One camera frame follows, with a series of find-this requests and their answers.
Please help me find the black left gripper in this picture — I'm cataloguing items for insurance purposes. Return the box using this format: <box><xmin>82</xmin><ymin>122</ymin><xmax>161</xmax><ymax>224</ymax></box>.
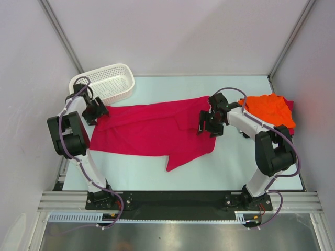
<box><xmin>82</xmin><ymin>97</ymin><xmax>109</xmax><ymax>126</ymax></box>

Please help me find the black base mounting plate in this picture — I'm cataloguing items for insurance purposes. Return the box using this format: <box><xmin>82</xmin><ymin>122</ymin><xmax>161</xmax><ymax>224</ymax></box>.
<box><xmin>85</xmin><ymin>191</ymin><xmax>273</xmax><ymax>221</ymax></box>

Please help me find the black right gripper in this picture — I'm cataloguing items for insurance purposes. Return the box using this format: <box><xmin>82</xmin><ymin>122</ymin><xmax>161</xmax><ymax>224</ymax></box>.
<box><xmin>196</xmin><ymin>110</ymin><xmax>224</xmax><ymax>138</ymax></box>

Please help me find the aluminium corner post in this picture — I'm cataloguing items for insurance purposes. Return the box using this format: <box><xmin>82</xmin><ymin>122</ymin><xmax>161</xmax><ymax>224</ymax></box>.
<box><xmin>267</xmin><ymin>0</ymin><xmax>318</xmax><ymax>82</ymax></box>
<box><xmin>38</xmin><ymin>0</ymin><xmax>84</xmax><ymax>73</ymax></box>

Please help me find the magenta folded t shirt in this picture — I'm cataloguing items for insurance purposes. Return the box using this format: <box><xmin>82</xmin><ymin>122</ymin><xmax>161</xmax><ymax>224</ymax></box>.
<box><xmin>283</xmin><ymin>97</ymin><xmax>296</xmax><ymax>136</ymax></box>

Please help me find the orange t shirt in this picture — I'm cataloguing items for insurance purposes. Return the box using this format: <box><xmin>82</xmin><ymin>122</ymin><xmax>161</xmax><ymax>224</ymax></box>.
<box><xmin>245</xmin><ymin>94</ymin><xmax>290</xmax><ymax>128</ymax></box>

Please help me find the white perforated plastic basket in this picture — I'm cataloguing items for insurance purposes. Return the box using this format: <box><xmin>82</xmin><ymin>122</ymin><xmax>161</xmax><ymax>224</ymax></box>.
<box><xmin>69</xmin><ymin>63</ymin><xmax>135</xmax><ymax>105</ymax></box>

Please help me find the white slotted cable duct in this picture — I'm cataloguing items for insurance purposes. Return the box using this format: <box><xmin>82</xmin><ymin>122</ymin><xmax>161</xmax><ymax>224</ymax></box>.
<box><xmin>48</xmin><ymin>212</ymin><xmax>246</xmax><ymax>224</ymax></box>

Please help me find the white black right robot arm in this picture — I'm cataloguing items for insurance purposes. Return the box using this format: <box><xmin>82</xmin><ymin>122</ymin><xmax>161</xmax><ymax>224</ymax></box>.
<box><xmin>198</xmin><ymin>93</ymin><xmax>297</xmax><ymax>210</ymax></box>

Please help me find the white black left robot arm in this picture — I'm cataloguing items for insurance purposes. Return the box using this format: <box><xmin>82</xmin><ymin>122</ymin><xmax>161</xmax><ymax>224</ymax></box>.
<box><xmin>47</xmin><ymin>83</ymin><xmax>116</xmax><ymax>209</ymax></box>

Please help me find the aluminium left corner post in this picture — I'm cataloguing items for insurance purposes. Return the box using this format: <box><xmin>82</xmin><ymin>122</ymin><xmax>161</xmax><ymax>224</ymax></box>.
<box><xmin>38</xmin><ymin>0</ymin><xmax>84</xmax><ymax>73</ymax></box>

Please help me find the magenta t shirt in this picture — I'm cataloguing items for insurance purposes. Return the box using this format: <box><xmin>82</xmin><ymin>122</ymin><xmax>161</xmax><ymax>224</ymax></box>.
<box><xmin>90</xmin><ymin>96</ymin><xmax>216</xmax><ymax>172</ymax></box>
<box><xmin>283</xmin><ymin>97</ymin><xmax>296</xmax><ymax>136</ymax></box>

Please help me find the aluminium front frame rail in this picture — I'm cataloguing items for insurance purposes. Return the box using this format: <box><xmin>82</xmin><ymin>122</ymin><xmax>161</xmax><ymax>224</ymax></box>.
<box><xmin>38</xmin><ymin>191</ymin><xmax>323</xmax><ymax>213</ymax></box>

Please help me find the aluminium right corner post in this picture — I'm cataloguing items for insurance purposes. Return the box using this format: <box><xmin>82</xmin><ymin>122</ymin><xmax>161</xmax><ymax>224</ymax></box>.
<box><xmin>267</xmin><ymin>0</ymin><xmax>318</xmax><ymax>82</ymax></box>

